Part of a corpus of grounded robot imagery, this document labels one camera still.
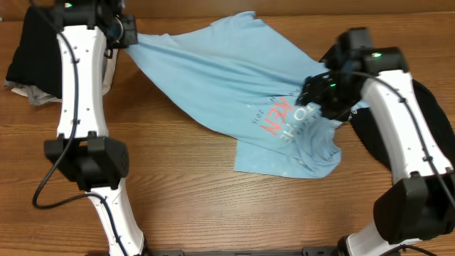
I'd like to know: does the light blue printed t-shirt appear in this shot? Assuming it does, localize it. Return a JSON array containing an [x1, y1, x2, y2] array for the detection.
[[124, 10, 370, 179]]

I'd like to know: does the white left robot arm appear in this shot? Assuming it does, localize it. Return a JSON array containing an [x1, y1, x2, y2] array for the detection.
[[32, 0, 148, 255]]

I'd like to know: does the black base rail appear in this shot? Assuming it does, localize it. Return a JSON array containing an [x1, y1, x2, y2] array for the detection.
[[146, 246, 346, 256]]

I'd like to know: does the grey folded garment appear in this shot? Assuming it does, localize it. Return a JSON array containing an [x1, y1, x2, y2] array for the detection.
[[4, 80, 61, 106]]

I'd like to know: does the black folded garment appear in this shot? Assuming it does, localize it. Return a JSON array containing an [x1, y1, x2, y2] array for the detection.
[[6, 7, 62, 99]]

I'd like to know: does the black garment on right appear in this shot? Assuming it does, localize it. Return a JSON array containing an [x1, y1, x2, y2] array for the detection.
[[350, 80, 454, 170]]

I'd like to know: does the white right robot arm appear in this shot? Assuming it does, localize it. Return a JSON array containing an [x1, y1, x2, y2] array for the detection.
[[298, 46, 454, 255]]

